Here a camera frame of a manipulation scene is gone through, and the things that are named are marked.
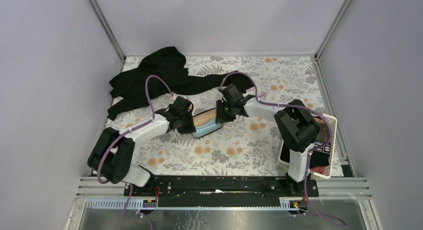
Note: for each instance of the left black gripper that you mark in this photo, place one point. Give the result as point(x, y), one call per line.
point(189, 128)

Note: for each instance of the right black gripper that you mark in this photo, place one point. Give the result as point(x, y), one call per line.
point(221, 116)

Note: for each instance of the black glasses case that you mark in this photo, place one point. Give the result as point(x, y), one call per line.
point(204, 117)

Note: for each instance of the light blue cleaning cloth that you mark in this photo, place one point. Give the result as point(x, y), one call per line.
point(207, 128)

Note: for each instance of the pink transparent sunglasses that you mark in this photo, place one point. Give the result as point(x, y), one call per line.
point(262, 96)

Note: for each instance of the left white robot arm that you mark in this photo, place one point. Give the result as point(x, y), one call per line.
point(112, 155)

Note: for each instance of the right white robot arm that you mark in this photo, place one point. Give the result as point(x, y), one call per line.
point(260, 109)

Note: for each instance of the floral patterned table mat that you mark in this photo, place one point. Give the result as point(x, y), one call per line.
point(247, 146)

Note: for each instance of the black cloth garment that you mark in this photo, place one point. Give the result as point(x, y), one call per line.
point(157, 74)

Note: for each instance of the white plastic basket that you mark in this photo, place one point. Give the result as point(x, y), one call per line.
point(322, 149)

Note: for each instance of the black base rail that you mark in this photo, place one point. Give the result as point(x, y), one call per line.
point(220, 187)

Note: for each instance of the grey slotted cable duct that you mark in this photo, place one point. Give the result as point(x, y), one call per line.
point(260, 203)

